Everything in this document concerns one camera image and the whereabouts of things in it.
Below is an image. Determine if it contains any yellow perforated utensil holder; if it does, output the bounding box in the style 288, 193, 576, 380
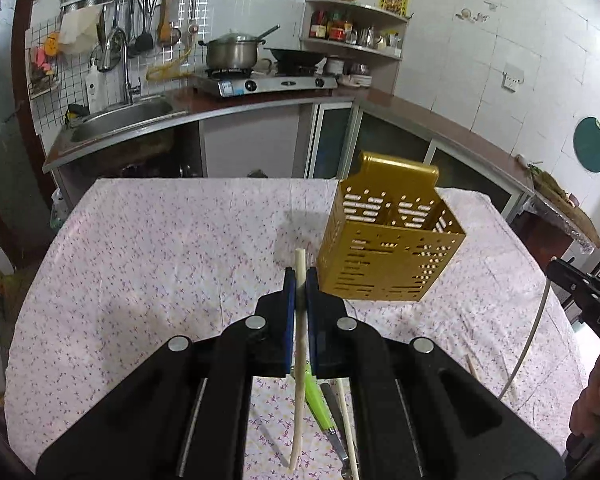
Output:
317, 152, 466, 302

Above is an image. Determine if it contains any black wok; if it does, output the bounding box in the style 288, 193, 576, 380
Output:
268, 49, 325, 76

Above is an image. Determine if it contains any steel kitchen sink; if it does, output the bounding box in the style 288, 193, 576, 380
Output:
71, 98, 173, 143

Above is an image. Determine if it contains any white soap bottle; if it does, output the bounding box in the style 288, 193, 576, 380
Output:
84, 62, 107, 115

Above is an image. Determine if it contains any wall utensil rack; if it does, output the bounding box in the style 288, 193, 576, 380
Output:
24, 0, 202, 101

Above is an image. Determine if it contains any steel cooking pot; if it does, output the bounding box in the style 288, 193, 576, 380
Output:
198, 24, 280, 70

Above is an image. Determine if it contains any kitchen faucet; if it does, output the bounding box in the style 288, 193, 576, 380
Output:
98, 25, 142, 105

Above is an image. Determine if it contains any white wall socket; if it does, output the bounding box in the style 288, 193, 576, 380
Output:
502, 63, 524, 93

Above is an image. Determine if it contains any dark glass door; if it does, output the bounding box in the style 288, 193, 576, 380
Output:
0, 0, 55, 268

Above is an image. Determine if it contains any kitchen counter with cabinets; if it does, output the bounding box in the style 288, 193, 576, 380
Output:
43, 88, 534, 220

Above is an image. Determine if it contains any green round cutting board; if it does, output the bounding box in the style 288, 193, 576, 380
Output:
573, 117, 600, 174

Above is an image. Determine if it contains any corner shelf with jars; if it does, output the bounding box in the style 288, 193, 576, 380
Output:
299, 0, 413, 93

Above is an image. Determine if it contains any cream chopstick beside blue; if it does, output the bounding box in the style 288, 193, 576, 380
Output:
336, 378, 360, 480

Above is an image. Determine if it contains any gas stove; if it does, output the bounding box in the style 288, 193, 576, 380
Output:
192, 72, 338, 99

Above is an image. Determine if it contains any green handled spoon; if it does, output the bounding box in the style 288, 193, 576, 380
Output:
304, 366, 350, 465

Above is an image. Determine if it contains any cream chopstick under gripper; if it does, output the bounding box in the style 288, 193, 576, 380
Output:
465, 354, 480, 380

